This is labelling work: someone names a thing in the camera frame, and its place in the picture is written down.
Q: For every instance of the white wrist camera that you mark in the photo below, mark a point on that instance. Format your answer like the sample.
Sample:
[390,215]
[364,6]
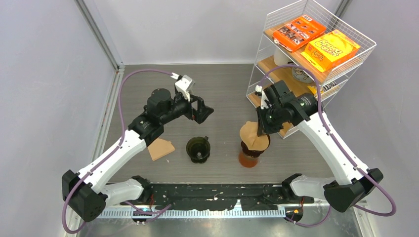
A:
[261,94]
[184,84]

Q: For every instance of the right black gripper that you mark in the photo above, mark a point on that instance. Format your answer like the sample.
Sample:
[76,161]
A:
[263,128]

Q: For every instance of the orange snack box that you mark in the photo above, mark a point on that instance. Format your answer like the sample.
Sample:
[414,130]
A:
[298,32]

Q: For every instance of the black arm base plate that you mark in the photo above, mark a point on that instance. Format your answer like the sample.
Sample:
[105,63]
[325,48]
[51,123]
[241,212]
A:
[218,197]

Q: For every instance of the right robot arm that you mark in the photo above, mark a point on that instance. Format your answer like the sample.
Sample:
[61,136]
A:
[352,180]

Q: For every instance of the white ceramic mug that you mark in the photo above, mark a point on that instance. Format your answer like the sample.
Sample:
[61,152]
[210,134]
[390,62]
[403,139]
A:
[281,59]

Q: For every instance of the white wire shelf rack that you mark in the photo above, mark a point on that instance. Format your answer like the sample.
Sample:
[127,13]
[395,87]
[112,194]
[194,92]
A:
[333,79]

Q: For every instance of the aluminium frame rail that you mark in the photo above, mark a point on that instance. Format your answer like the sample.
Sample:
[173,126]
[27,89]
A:
[128,210]

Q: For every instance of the yellow black snack packet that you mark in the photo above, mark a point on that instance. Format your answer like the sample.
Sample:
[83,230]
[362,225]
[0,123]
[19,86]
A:
[323,89]

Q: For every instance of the amber brown coffee dripper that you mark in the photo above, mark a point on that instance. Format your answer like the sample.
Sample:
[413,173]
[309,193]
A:
[252,153]

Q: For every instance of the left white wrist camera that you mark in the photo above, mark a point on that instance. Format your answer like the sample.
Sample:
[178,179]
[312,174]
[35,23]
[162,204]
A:
[184,84]

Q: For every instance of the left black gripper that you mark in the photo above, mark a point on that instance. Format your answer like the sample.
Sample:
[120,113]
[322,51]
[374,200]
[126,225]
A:
[202,111]

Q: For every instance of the dark green coffee dripper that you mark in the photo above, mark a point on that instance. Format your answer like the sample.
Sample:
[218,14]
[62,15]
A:
[198,149]

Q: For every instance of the brown paper coffee filter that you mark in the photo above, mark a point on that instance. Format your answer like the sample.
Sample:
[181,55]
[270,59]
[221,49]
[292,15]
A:
[248,134]

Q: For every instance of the orange glass carafe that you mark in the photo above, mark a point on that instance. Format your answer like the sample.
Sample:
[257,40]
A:
[247,161]

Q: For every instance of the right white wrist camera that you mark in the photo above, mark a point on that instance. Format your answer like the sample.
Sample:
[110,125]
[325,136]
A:
[261,94]

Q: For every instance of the yellow snack box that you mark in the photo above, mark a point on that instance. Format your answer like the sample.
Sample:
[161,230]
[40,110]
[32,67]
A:
[330,50]

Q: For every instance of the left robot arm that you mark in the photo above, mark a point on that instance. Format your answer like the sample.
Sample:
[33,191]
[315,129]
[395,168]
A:
[87,191]

